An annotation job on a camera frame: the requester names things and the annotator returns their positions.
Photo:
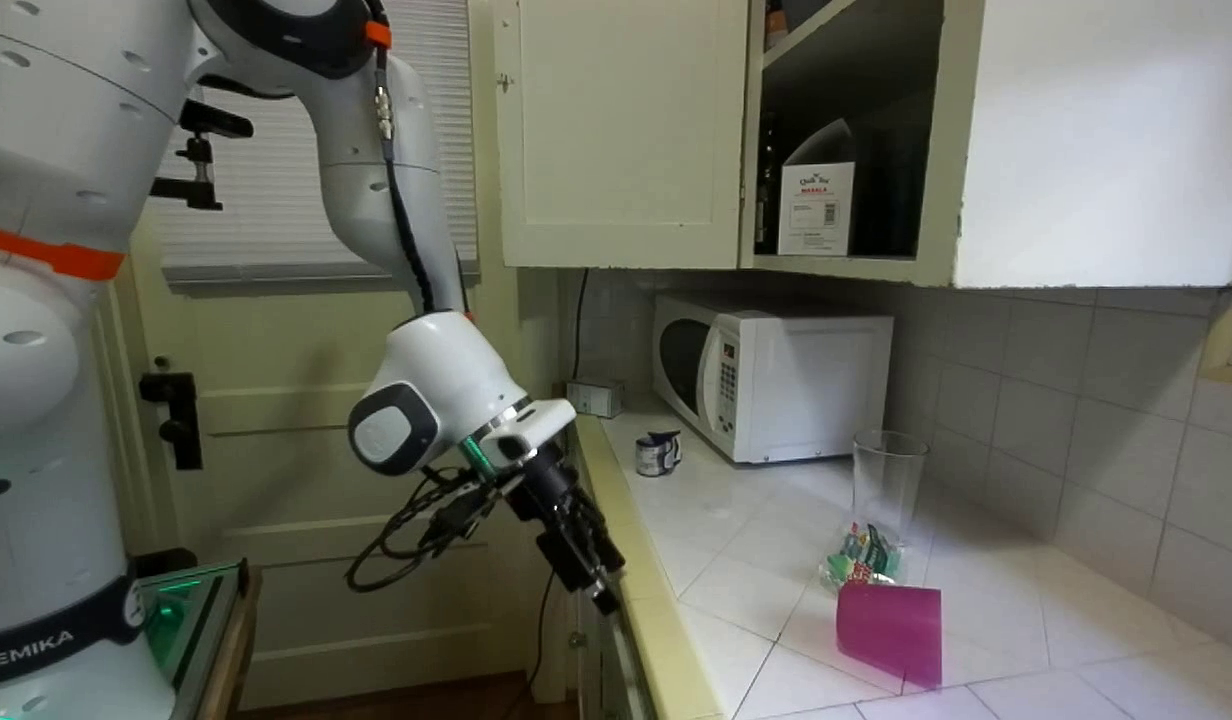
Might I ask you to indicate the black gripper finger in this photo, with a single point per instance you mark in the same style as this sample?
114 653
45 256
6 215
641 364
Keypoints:
599 547
577 564

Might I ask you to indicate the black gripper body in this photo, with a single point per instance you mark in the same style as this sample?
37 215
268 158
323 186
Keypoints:
546 490

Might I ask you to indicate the pink plastic cup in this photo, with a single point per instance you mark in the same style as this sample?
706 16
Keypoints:
894 637

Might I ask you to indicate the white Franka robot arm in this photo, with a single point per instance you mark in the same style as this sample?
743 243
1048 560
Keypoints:
57 104

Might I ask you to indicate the white microwave oven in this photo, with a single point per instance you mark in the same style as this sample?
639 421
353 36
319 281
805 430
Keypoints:
802 387

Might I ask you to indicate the cream panel door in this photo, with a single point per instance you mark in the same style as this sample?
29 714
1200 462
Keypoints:
282 403

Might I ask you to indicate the tall clear drinking glass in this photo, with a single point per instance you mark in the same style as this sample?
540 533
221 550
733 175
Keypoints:
888 487

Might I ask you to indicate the cream cabinet door with knob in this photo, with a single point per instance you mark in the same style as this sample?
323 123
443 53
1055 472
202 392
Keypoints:
616 133

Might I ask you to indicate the white door window blind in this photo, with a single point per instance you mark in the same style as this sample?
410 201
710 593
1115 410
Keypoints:
263 243

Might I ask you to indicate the black door lock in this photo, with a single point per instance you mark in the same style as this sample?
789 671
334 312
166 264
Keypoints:
178 404

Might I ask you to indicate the metal cart with green light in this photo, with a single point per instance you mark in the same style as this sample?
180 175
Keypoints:
189 624

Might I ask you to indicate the white printed box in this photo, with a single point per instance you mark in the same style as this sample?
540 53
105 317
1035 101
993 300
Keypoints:
819 207

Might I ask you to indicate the brown jar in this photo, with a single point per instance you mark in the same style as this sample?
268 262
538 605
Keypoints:
779 20

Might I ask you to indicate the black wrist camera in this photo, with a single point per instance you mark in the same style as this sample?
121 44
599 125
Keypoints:
463 511

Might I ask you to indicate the small white wall box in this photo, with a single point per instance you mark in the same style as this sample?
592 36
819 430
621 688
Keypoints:
592 403

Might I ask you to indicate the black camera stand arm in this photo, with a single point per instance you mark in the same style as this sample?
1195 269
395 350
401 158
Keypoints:
189 182

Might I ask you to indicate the black stereo camera bar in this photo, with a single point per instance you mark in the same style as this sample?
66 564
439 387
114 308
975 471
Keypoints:
221 123

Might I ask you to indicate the cream wall cabinet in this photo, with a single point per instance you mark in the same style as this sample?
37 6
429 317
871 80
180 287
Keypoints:
1111 133

